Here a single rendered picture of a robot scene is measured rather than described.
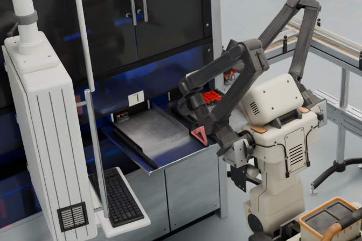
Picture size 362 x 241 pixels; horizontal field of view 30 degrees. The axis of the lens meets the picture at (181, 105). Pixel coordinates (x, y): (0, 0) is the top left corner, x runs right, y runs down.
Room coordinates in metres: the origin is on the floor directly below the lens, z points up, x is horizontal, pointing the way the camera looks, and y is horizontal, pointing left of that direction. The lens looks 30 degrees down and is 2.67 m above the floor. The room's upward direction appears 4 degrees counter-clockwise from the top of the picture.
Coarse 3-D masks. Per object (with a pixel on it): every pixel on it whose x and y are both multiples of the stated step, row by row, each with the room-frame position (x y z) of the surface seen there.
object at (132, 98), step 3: (135, 93) 2.90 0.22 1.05; (138, 93) 2.90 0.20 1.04; (141, 93) 2.91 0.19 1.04; (129, 96) 2.88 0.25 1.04; (132, 96) 2.89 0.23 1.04; (135, 96) 2.89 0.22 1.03; (138, 96) 2.90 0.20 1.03; (141, 96) 2.91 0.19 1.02; (129, 99) 2.88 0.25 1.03; (132, 99) 2.88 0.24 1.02; (135, 99) 2.89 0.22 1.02; (138, 99) 2.90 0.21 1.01; (141, 99) 2.91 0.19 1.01; (129, 102) 2.88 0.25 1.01; (132, 102) 2.88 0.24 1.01; (135, 102) 2.89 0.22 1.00; (138, 102) 2.90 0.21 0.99; (129, 105) 2.88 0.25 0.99
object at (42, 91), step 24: (48, 48) 2.34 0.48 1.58; (24, 72) 2.20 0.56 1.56; (48, 72) 2.21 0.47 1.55; (24, 96) 2.10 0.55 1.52; (48, 96) 2.11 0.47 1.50; (72, 96) 2.14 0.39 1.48; (24, 120) 2.25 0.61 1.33; (48, 120) 2.10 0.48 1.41; (72, 120) 2.13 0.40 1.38; (24, 144) 2.47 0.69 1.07; (48, 144) 2.10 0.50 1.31; (72, 144) 2.13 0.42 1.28; (48, 168) 2.09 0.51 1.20; (72, 168) 2.12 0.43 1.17; (48, 192) 2.09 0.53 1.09; (72, 192) 2.12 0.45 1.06; (48, 216) 2.11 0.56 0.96; (72, 216) 2.11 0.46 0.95; (72, 240) 2.10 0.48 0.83
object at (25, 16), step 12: (12, 0) 2.33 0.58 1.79; (24, 0) 2.31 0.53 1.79; (24, 12) 2.31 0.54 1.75; (36, 12) 2.34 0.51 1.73; (24, 24) 2.30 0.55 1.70; (36, 24) 2.34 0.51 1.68; (24, 36) 2.31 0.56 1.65; (36, 36) 2.33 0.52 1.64; (24, 48) 2.30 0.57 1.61; (36, 48) 2.30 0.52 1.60
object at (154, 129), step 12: (156, 108) 2.99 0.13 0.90; (108, 120) 2.89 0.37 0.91; (132, 120) 2.92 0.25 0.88; (144, 120) 2.91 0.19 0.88; (156, 120) 2.90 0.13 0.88; (168, 120) 2.89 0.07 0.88; (120, 132) 2.79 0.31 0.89; (132, 132) 2.80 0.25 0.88; (144, 132) 2.80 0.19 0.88; (156, 132) 2.79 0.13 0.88; (168, 132) 2.78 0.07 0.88; (180, 132) 2.72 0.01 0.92; (144, 144) 2.69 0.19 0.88; (156, 144) 2.65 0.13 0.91
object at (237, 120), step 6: (222, 96) 3.07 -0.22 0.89; (234, 108) 2.96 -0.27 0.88; (240, 108) 2.94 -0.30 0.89; (192, 114) 2.93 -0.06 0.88; (234, 114) 2.90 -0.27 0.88; (240, 114) 2.90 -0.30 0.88; (234, 120) 2.84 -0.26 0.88; (240, 120) 2.84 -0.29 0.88; (246, 120) 2.78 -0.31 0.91; (234, 126) 2.75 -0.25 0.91; (240, 126) 2.76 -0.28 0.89
